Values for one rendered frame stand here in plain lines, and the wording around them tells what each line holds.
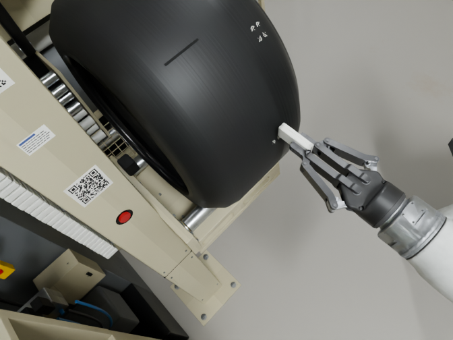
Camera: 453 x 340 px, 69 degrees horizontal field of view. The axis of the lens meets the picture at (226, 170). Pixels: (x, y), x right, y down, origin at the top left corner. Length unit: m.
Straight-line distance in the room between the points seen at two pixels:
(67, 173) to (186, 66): 0.29
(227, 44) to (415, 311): 1.55
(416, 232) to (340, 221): 1.34
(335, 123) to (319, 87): 0.32
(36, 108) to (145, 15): 0.22
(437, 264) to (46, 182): 0.63
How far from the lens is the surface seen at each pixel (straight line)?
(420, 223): 0.57
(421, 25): 2.95
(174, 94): 0.53
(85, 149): 0.65
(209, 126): 0.55
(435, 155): 2.21
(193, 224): 0.93
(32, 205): 0.69
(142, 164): 1.08
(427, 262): 0.58
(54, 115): 0.59
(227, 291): 1.79
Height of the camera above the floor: 1.75
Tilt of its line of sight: 58 degrees down
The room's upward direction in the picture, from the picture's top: 19 degrees counter-clockwise
